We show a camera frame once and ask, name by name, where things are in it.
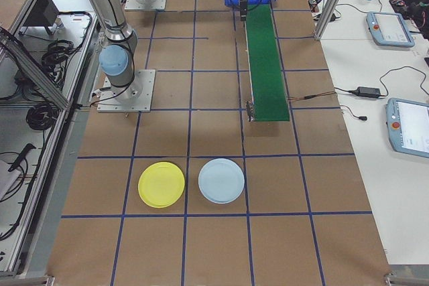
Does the light blue plate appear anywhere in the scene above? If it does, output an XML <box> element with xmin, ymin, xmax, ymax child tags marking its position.
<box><xmin>198</xmin><ymin>157</ymin><xmax>245</xmax><ymax>205</ymax></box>

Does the yellow plate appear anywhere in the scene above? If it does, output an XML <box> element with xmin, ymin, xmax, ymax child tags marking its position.
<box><xmin>137</xmin><ymin>161</ymin><xmax>186</xmax><ymax>208</ymax></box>

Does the green conveyor belt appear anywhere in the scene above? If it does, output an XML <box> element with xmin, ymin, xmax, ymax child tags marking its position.
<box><xmin>243</xmin><ymin>4</ymin><xmax>291</xmax><ymax>123</ymax></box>

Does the light blue teach pendant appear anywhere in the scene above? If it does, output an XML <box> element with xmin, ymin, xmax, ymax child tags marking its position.
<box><xmin>385</xmin><ymin>97</ymin><xmax>429</xmax><ymax>159</ymax></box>
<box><xmin>365</xmin><ymin>11</ymin><xmax>416</xmax><ymax>48</ymax></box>

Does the black handheld connector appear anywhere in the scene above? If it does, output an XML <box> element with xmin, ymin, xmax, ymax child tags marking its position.
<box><xmin>8</xmin><ymin>143</ymin><xmax>36</xmax><ymax>173</ymax></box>

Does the white box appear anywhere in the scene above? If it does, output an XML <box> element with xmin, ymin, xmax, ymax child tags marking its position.
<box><xmin>0</xmin><ymin>158</ymin><xmax>21</xmax><ymax>202</ymax></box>

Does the aluminium corner bar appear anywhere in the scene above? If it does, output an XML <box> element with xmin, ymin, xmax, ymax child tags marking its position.
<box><xmin>0</xmin><ymin>274</ymin><xmax>55</xmax><ymax>286</ymax></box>

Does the aluminium profile post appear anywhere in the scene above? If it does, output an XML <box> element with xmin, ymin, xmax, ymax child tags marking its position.
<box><xmin>313</xmin><ymin>0</ymin><xmax>353</xmax><ymax>41</ymax></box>

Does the red and black wire pair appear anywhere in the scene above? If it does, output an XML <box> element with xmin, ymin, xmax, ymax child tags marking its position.
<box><xmin>288</xmin><ymin>91</ymin><xmax>336</xmax><ymax>101</ymax></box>

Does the black cable with end plug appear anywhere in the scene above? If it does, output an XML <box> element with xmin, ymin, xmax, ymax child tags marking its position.
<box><xmin>340</xmin><ymin>104</ymin><xmax>369</xmax><ymax>123</ymax></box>

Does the black coiled cable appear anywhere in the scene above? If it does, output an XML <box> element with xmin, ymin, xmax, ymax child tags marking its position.
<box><xmin>40</xmin><ymin>40</ymin><xmax>74</xmax><ymax>78</ymax></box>
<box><xmin>25</xmin><ymin>102</ymin><xmax>57</xmax><ymax>132</ymax></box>

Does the black box in frame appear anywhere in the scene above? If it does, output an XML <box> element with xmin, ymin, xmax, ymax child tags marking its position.
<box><xmin>22</xmin><ymin>0</ymin><xmax>62</xmax><ymax>36</ymax></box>

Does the V-shaped metal bar frame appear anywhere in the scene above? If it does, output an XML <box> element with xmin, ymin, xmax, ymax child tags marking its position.
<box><xmin>0</xmin><ymin>0</ymin><xmax>101</xmax><ymax>279</ymax></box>

